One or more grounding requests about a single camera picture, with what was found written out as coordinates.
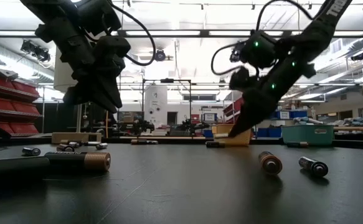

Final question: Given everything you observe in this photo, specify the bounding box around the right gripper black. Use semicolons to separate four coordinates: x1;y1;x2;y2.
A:
229;57;318;138

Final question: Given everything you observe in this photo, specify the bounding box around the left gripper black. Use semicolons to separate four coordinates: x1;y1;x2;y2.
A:
59;37;126;113

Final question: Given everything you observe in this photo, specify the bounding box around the yellow plastic bin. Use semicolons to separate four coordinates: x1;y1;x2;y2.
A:
211;123;252;147

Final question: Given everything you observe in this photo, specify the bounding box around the red tilted storage bin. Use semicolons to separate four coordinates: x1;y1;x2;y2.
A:
223;98;243;124

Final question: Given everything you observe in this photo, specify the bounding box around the blue storage bin row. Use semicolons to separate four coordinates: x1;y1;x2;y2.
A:
274;110;308;120

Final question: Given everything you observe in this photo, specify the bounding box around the white shade wooden base lamp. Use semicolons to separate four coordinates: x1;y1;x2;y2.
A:
51;46;103;144

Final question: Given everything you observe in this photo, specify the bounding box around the teal plastic bin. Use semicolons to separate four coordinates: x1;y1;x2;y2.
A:
281;124;334;147

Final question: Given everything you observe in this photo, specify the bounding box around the red storage bin rack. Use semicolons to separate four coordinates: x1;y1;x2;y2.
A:
0;67;42;139

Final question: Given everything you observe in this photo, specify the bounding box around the wooden workbench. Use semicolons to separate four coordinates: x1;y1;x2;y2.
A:
333;126;363;132

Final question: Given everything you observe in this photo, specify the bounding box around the white air vent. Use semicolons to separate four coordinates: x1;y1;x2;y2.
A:
329;39;344;55

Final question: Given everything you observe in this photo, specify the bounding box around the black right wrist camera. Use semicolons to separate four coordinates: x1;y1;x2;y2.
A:
229;66;251;91

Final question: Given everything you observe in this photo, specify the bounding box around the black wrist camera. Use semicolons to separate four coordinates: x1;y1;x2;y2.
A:
229;66;251;91
93;35;131;60

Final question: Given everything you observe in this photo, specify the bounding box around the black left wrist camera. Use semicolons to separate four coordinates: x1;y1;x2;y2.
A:
93;35;131;60

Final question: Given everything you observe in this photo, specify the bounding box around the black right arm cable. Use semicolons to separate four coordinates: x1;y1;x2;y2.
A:
211;0;314;76

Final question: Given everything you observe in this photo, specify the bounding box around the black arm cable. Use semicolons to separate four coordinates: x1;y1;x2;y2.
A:
108;1;156;67
211;0;314;76

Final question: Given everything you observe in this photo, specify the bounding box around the black metal frame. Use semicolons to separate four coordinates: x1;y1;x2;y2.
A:
141;78;192;125

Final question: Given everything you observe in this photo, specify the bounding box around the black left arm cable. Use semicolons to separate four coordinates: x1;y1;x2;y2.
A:
108;1;156;67

